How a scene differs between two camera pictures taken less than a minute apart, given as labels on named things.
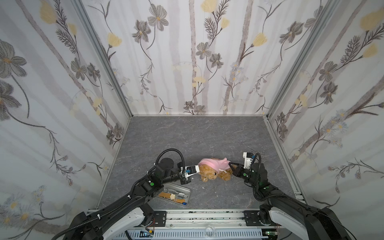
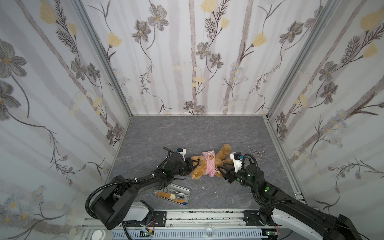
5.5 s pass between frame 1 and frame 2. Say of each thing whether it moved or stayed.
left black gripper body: moved
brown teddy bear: moved
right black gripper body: moved
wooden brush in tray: stayed
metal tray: stayed
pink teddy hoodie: moved
